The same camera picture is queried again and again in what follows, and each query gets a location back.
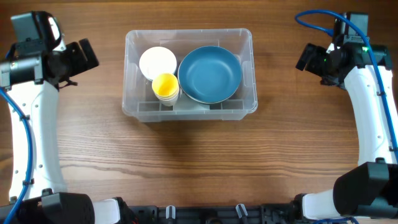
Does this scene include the left blue cable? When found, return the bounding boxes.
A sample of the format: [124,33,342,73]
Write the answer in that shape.
[0,49,34,224]

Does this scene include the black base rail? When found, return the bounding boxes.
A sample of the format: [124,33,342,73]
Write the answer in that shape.
[129,203,298,224]

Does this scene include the pink bowl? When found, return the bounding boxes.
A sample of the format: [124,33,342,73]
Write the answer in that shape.
[139,47,177,81]

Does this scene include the dark blue plate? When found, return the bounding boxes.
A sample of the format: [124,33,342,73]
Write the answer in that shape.
[177,45,243,103]

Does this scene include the pink cup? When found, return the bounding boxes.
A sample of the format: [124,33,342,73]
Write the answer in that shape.
[155,91,179,101]

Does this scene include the pale green cup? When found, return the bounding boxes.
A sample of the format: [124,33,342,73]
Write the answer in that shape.
[160,98,178,106]

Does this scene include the yellow cup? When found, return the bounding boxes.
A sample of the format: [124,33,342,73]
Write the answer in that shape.
[152,73,179,98]

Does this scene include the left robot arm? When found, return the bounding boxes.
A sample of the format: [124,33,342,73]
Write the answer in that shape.
[1,39,137,223]

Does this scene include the blue cable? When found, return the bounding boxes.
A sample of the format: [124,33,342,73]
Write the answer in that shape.
[294,9,398,224]
[0,49,34,224]

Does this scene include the right blue cable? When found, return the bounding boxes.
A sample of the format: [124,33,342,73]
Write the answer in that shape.
[294,9,398,224]

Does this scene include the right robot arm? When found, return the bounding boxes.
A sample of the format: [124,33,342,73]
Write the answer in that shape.
[290,42,397,222]

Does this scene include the clear plastic storage container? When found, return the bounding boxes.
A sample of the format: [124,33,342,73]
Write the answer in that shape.
[122,28,258,122]

